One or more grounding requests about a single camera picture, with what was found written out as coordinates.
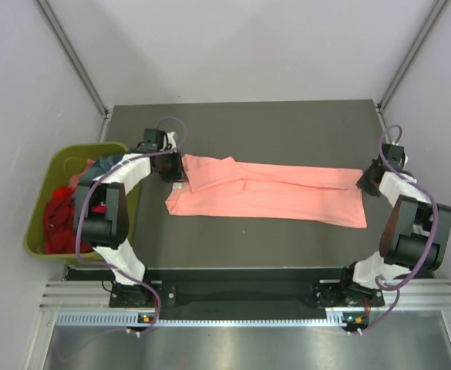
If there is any salmon pink t shirt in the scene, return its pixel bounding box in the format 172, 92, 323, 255
165, 155, 367, 229

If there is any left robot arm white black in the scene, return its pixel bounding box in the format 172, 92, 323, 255
73, 129, 186, 306

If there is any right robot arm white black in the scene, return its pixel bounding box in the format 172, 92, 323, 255
338, 143, 451, 305

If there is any grey blue t shirt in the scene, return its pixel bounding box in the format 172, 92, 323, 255
77, 154, 123, 183

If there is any olive green plastic bin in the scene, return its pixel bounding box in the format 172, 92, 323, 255
24, 142, 128, 265

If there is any red t shirt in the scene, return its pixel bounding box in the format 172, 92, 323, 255
43, 187, 76, 254

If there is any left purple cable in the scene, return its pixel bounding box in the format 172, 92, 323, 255
72, 116, 188, 335

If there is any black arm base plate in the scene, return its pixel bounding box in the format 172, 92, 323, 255
109, 279, 384, 309

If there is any left aluminium corner post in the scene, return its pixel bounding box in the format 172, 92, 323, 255
32, 0, 113, 119

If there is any aluminium corner post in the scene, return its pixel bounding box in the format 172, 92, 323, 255
32, 0, 113, 119
375, 0, 449, 115

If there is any slotted grey cable duct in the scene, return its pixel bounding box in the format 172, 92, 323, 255
56, 311, 364, 328

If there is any right aluminium corner post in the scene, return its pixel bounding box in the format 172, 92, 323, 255
375, 0, 449, 115

